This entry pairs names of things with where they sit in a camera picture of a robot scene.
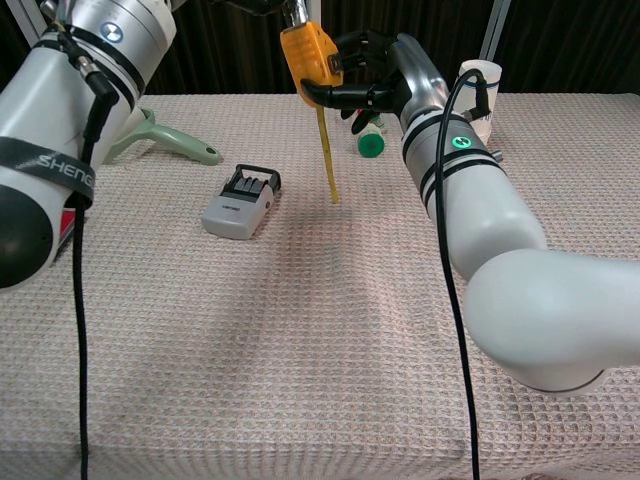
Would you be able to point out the grey black date stamp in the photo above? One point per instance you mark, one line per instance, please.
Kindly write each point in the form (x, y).
(240, 207)

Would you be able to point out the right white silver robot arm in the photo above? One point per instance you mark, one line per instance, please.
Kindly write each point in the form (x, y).
(520, 260)

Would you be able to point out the feather shuttlecock green base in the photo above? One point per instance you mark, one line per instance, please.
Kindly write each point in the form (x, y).
(371, 144)

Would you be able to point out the white paper cup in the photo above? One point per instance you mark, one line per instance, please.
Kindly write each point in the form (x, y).
(487, 75)

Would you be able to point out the beige waffle tablecloth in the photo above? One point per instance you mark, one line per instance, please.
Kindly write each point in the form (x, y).
(250, 325)

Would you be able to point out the yellow tape measure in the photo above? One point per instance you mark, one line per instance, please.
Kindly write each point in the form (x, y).
(306, 55)

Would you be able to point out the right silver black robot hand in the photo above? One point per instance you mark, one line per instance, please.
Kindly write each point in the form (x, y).
(417, 75)

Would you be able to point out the green lint roller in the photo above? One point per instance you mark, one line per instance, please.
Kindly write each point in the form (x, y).
(170, 139)

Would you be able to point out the white slanted frame bar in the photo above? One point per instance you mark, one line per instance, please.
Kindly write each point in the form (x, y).
(495, 27)

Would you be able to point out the dark curtain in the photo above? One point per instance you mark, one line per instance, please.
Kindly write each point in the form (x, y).
(565, 45)

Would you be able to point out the red notebook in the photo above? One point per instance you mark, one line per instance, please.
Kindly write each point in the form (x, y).
(66, 232)

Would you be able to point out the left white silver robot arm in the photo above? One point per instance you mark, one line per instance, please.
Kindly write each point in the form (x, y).
(55, 100)

